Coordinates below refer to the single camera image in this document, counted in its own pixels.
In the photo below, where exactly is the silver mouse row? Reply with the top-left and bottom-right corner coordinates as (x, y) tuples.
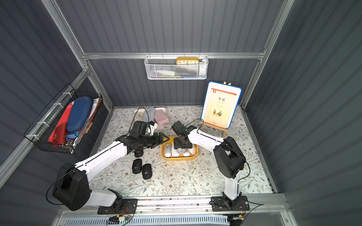
(163, 143), (172, 158)

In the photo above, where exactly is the yellow plastic storage box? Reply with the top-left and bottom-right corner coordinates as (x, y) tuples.
(160, 136), (199, 161)

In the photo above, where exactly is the black mouse with logo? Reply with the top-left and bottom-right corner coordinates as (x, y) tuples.
(142, 163), (153, 180)

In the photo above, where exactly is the grey white mouse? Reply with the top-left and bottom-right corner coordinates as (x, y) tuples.
(177, 148), (186, 155)

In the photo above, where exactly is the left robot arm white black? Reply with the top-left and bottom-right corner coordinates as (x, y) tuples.
(52, 132), (170, 214)

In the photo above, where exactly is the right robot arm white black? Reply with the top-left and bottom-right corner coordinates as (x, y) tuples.
(172, 126), (247, 201)

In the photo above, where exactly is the black mouse upper left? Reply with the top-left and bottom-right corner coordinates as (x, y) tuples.
(134, 149), (144, 158)

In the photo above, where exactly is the black mouse lower left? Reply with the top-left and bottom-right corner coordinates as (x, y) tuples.
(132, 158), (142, 174)

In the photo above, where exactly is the pink box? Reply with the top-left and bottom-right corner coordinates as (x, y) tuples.
(154, 110), (169, 125)

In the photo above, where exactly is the white tape roll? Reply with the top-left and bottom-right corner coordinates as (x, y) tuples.
(134, 109), (144, 121)

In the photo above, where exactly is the grey pencil case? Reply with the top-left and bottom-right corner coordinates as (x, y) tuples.
(142, 107), (155, 122)

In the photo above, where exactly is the white tray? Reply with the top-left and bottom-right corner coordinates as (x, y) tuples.
(131, 107), (167, 130)

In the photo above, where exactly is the blue pencil case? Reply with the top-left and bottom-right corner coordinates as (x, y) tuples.
(66, 97), (93, 133)

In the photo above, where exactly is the red folder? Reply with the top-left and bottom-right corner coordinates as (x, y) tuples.
(48, 102), (73, 145)

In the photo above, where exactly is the yellow clock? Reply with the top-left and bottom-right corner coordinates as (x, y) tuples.
(176, 56), (199, 66)

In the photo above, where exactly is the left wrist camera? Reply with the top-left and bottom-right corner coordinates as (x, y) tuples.
(130, 121), (158, 138)

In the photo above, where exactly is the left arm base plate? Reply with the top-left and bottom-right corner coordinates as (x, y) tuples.
(97, 198), (138, 215)

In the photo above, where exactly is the black wire side basket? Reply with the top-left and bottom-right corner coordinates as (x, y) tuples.
(24, 84), (103, 154)

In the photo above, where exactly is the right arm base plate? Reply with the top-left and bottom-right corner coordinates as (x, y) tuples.
(209, 196), (250, 212)

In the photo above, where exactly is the white wire wall basket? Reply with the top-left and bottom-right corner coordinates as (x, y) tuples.
(144, 55), (209, 80)

